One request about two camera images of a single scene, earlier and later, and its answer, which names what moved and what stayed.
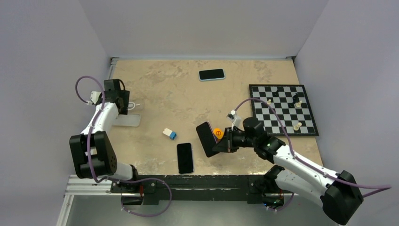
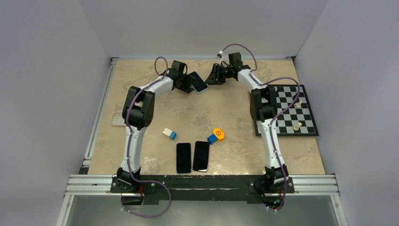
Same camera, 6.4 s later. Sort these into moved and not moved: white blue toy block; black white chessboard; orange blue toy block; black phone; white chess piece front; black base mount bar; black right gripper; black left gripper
Moved: black left gripper; black right gripper
Not moved: orange blue toy block; white blue toy block; white chess piece front; black white chessboard; black phone; black base mount bar
